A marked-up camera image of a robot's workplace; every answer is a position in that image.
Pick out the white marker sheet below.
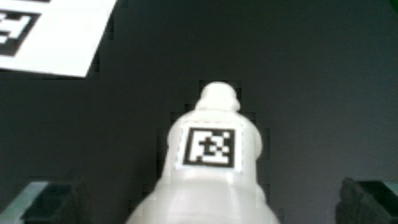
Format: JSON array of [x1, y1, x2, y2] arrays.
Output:
[[0, 0, 118, 77]]

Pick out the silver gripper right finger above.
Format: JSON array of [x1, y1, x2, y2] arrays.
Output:
[[338, 178, 398, 224]]

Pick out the white lamp bulb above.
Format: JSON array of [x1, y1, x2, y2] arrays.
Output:
[[127, 82, 279, 224]]

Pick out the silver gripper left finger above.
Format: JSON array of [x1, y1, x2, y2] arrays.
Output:
[[0, 181, 80, 224]]

